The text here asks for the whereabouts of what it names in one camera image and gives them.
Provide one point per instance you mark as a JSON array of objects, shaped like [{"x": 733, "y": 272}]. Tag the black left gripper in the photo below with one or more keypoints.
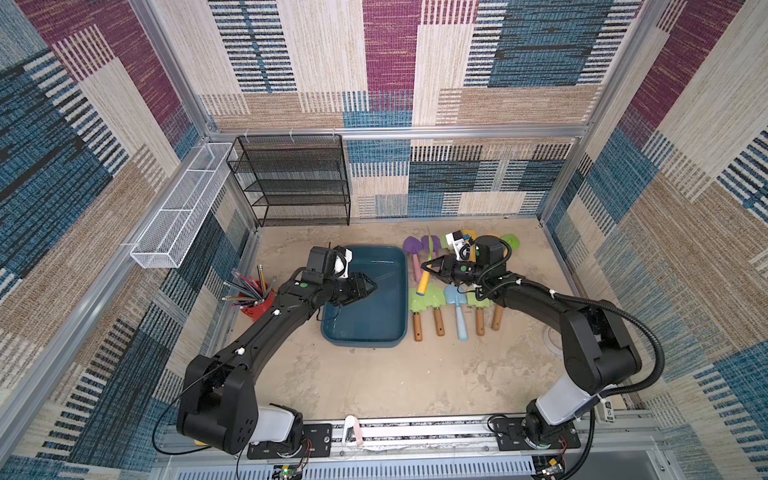
[{"x": 359, "y": 287}]

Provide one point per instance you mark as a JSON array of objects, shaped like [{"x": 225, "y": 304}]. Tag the light blue shovel white handle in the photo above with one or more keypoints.
[{"x": 457, "y": 299}]

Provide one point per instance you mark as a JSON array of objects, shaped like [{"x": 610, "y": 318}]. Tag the purple shovel pink handle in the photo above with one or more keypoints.
[
  {"x": 413, "y": 246},
  {"x": 433, "y": 241}
]

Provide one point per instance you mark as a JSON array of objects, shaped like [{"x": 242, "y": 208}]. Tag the teal plastic storage box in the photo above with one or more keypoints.
[{"x": 381, "y": 319}]

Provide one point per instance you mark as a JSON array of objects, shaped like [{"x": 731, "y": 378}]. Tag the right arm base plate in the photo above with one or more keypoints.
[{"x": 511, "y": 435}]

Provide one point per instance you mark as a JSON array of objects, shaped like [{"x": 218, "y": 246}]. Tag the red pencil holder cup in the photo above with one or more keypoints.
[{"x": 251, "y": 295}]

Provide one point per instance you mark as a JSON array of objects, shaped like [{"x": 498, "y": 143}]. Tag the green shovel yellow handle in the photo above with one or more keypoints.
[{"x": 512, "y": 241}]

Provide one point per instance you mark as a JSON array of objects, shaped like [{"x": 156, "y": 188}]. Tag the white mesh wall basket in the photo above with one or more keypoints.
[{"x": 165, "y": 243}]

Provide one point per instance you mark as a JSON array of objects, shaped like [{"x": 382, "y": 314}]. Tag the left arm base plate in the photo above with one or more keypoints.
[{"x": 316, "y": 438}]

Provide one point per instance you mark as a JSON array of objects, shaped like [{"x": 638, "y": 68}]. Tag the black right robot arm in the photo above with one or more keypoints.
[{"x": 606, "y": 351}]

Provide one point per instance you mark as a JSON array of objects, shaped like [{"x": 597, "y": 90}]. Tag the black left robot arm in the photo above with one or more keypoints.
[{"x": 218, "y": 405}]

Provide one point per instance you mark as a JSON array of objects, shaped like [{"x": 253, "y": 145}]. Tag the black wire shelf rack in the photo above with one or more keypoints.
[{"x": 293, "y": 180}]

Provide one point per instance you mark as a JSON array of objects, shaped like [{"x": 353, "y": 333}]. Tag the round coaster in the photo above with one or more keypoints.
[{"x": 551, "y": 340}]

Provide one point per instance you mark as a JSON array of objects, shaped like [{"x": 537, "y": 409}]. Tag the white black stapler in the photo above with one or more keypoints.
[{"x": 606, "y": 411}]

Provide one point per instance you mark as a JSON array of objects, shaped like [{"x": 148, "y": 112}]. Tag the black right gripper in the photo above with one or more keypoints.
[{"x": 454, "y": 272}]

